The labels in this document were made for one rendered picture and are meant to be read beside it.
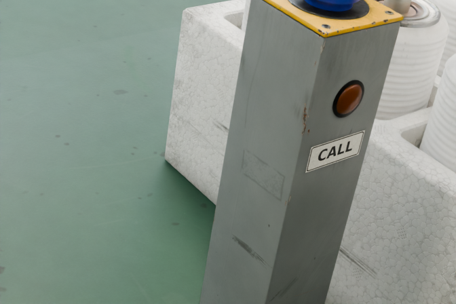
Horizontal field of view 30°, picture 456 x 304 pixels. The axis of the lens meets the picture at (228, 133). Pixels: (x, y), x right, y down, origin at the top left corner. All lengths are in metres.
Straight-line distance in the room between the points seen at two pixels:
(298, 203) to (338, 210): 0.05
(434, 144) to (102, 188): 0.36
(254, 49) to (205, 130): 0.30
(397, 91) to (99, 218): 0.31
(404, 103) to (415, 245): 0.13
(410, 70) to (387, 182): 0.10
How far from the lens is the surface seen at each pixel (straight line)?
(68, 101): 1.02
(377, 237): 0.71
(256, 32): 0.55
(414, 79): 0.72
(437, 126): 0.68
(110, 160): 0.92
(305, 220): 0.59
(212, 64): 0.82
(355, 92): 0.55
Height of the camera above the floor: 0.51
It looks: 31 degrees down
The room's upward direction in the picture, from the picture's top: 10 degrees clockwise
